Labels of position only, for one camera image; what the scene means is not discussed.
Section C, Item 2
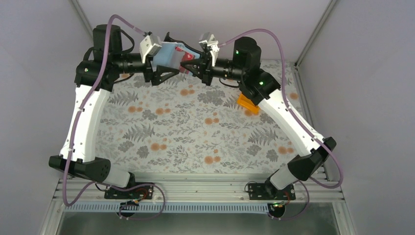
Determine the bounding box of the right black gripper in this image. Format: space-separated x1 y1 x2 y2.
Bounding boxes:
180 52 245 86

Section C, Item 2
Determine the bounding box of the grey slotted cable duct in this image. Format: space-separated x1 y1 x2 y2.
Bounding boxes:
64 202 268 214

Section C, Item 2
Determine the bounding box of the orange plastic bin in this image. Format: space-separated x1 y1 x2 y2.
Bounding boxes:
236 93 260 115

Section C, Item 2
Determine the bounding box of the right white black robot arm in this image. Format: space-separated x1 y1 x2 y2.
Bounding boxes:
181 37 337 199

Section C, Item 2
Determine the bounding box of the floral table mat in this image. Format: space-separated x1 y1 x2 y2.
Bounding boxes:
94 73 298 174

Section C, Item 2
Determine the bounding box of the aluminium rail frame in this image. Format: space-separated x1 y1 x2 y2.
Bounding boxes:
53 173 345 204

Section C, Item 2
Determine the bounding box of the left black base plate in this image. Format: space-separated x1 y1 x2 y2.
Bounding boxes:
104 185 154 200

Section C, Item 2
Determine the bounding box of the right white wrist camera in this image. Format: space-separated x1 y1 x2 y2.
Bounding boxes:
199 32 220 67

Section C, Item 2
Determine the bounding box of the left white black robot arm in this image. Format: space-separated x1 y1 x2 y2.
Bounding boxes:
48 24 178 198

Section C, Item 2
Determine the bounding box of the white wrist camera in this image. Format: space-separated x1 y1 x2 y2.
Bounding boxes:
199 32 220 67
139 32 162 64

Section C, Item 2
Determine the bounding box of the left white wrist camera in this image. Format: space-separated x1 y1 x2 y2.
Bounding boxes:
139 32 162 64

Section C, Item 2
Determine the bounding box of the black card holder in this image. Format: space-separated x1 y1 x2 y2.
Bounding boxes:
152 32 196 69

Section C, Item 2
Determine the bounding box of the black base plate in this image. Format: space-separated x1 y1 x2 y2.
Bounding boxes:
244 181 296 201
104 185 154 200

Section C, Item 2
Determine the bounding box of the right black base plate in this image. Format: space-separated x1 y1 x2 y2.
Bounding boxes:
244 181 296 201

